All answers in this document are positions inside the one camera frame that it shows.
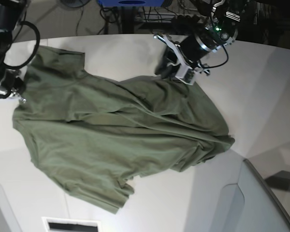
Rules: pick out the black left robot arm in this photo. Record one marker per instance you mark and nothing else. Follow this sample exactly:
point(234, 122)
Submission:
point(213, 28)

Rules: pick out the blue bin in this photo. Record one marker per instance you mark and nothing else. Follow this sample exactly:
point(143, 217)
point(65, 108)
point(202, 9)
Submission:
point(135, 3)

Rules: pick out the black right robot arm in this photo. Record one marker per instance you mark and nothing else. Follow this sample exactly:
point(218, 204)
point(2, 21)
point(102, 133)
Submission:
point(12, 15)

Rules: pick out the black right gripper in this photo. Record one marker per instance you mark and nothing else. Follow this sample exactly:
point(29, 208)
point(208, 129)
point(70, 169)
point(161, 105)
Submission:
point(11, 85)

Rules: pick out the white vent panel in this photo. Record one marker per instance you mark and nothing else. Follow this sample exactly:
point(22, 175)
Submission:
point(53, 224)

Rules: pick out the green t-shirt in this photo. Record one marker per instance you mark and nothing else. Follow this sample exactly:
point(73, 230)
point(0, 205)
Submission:
point(91, 135)

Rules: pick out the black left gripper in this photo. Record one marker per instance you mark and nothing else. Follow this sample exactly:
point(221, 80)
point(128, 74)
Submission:
point(190, 48)

